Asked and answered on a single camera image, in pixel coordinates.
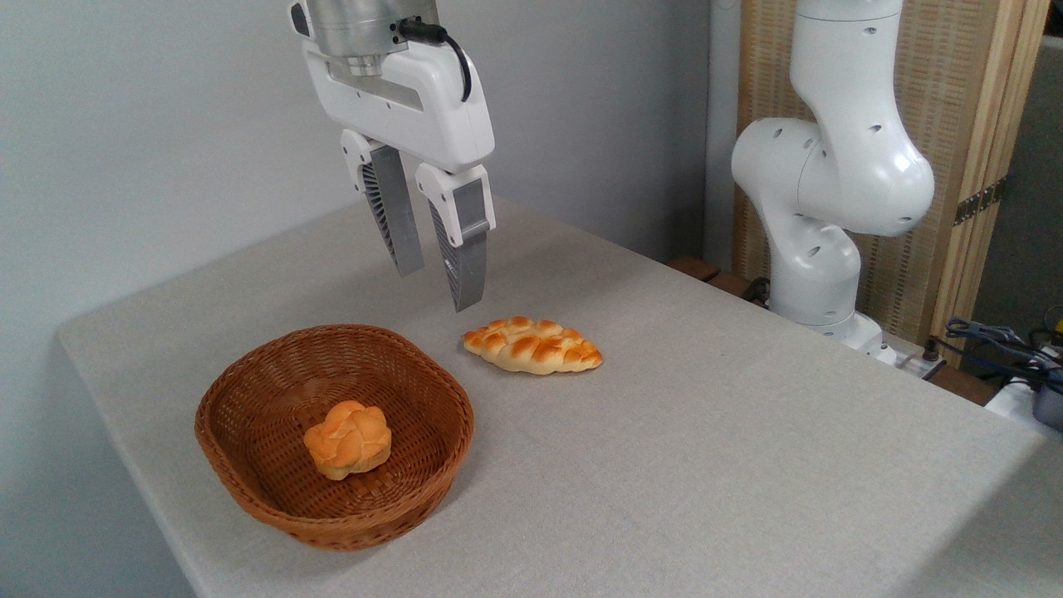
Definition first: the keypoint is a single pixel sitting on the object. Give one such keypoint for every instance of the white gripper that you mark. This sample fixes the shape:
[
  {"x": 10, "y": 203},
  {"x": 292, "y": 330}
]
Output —
[{"x": 399, "y": 108}]

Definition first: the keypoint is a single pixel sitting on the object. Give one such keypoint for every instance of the long braided bread loaf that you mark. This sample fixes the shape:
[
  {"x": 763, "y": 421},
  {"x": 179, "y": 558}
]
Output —
[{"x": 531, "y": 345}]

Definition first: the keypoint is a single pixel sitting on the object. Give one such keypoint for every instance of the round knotted bread roll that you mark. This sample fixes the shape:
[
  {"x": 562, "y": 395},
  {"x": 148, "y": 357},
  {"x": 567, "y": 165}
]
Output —
[{"x": 349, "y": 440}]

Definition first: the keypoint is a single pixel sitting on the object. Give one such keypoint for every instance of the brown wicker basket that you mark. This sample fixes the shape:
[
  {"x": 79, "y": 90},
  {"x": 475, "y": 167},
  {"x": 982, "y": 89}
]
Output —
[{"x": 249, "y": 465}]

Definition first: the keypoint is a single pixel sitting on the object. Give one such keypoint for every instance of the brown wooden block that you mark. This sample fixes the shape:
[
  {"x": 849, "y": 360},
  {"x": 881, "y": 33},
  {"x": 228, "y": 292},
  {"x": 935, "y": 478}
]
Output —
[
  {"x": 693, "y": 268},
  {"x": 731, "y": 284}
]

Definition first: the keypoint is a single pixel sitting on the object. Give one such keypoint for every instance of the grey tablecloth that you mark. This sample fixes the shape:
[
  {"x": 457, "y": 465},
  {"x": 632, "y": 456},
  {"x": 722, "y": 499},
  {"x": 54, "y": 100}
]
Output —
[{"x": 706, "y": 457}]

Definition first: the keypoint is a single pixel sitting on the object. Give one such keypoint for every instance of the dark metal screen hinge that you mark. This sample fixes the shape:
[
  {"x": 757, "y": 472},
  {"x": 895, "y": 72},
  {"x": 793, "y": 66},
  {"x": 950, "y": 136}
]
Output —
[{"x": 978, "y": 202}]

